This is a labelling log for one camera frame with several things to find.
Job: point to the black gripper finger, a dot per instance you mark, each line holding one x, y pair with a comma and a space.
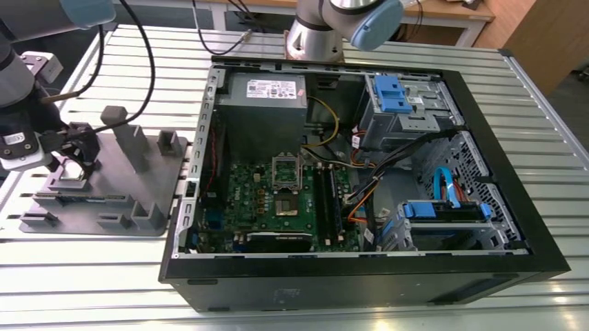
87, 151
56, 162

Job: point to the silver CPU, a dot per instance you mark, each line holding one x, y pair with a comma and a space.
71, 174

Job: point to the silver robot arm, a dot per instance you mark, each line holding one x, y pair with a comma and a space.
315, 38

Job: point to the CPU socket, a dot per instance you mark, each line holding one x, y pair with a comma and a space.
287, 205

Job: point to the blue RAM stick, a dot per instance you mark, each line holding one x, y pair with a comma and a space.
78, 199

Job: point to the grey parts rack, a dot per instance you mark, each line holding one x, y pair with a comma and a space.
115, 193

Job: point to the blue board connector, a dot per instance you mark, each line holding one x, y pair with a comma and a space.
215, 220

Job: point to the green motherboard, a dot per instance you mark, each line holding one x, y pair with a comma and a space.
249, 213

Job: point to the white power supply label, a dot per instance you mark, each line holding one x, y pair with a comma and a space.
271, 89

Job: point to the grey power supply unit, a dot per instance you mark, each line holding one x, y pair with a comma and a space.
285, 101

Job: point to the black graphics card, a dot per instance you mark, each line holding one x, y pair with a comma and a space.
275, 241

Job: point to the black RAM slot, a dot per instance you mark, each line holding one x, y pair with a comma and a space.
326, 207
331, 207
319, 207

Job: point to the black PC case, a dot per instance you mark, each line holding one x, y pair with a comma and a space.
322, 286

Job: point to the blue drive bay latch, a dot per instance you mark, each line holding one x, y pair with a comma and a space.
391, 93

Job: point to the silver drive bay cage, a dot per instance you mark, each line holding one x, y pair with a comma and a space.
414, 124

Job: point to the silver disk bay cage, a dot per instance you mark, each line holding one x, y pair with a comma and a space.
403, 234

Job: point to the hard disk in blue carrier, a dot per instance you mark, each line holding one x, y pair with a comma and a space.
421, 210

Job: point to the wooden desk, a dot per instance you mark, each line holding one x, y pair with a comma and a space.
450, 12

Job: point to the wooden cabinet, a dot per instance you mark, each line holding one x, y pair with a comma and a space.
542, 45

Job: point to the blue plastic bay rail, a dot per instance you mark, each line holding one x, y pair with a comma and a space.
386, 234

